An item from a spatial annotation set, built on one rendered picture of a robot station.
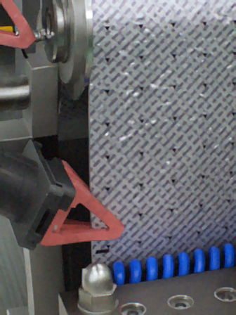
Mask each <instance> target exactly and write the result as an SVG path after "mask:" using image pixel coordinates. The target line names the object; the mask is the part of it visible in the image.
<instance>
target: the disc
mask: <svg viewBox="0 0 236 315"><path fill-rule="evenodd" d="M81 9H82V16H83V24H84V29H83V55H82V59H81V69H80V73H79V77H78V78H77V80H76V81H75V82H71V83H64V85H65V88H66V89H67V92H68V94H69V97H70V98H71V99H72V100H74V101H79V100H80V99H82V98H83V96H84V95H85V93H86V90H87V88H88V85H89V81H90V78H91V67H92V58H93V15H92V8H91V0H81Z"/></svg>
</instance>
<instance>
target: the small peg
mask: <svg viewBox="0 0 236 315"><path fill-rule="evenodd" d="M32 31H33V33H34V34H35V35H36V37H37V38H36V40H35V41H34V43H33V44H38V43H45V41H46V30H45V29H39V30H32Z"/></svg>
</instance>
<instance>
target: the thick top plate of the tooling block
mask: <svg viewBox="0 0 236 315"><path fill-rule="evenodd" d="M58 299H59V315H88V314H85V313H83V312H81V311H80V310H79V309H78V307H77V301H78V300H79V291H78V290H75V291H70V292H68V291H65V292H59V293H58ZM117 299H118V301H119V307H118V309H117V310H116V312H113V313H111V314H108V315H236V266H232V267H227V268H222V269H216V270H213V271H204V272H199V273H194V274H190V275H185V276H176V277H171V278H162V279H159V280H156V281H147V282H142V283H133V284H128V285H118V286H117Z"/></svg>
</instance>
